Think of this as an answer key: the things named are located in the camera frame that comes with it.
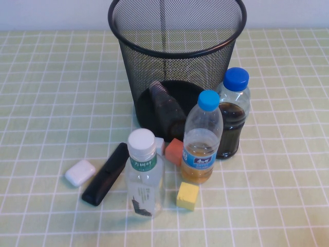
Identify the blue-capped dark liquid bottle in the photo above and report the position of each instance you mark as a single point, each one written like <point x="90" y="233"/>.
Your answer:
<point x="232" y="128"/>

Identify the green checked tablecloth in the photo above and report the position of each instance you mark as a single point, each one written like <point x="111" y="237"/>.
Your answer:
<point x="282" y="180"/>

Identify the white cube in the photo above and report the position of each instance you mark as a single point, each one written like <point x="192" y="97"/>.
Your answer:
<point x="160" y="146"/>

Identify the white-capped green-label clear bottle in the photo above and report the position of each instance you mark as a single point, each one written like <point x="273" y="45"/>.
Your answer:
<point x="145" y="185"/>

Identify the white earbuds case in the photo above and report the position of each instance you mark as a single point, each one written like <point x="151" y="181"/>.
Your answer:
<point x="79" y="173"/>

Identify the black remote control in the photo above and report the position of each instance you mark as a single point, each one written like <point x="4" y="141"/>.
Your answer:
<point x="102" y="180"/>

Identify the yellow cube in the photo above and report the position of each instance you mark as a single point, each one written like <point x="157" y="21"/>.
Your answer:
<point x="187" y="195"/>

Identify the orange cube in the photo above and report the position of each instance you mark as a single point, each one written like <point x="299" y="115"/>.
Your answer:
<point x="173" y="153"/>

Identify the dark brown plastic bottle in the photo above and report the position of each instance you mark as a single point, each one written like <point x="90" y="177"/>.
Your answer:
<point x="167" y="110"/>

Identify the blue-capped orange liquid bottle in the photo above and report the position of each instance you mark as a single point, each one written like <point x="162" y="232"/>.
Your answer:
<point x="198" y="159"/>

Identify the black mesh wastebasket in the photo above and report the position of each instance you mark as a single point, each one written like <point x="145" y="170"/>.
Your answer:
<point x="144" y="64"/>

